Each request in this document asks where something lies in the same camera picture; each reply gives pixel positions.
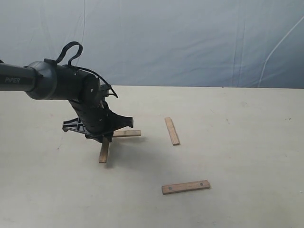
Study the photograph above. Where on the grey fabric backdrop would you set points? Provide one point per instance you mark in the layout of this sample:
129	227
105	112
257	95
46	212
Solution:
209	43

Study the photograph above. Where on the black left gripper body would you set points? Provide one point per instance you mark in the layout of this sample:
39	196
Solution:
96	123

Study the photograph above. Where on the wooden stick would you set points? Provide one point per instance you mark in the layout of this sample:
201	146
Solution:
185	187
172	131

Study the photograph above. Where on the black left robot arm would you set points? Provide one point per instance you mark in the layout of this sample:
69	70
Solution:
80	87

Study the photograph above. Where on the wooden stick front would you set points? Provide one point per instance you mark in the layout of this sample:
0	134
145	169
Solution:
185	187

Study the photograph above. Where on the horizontal wood block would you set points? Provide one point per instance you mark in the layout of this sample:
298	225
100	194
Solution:
127	133

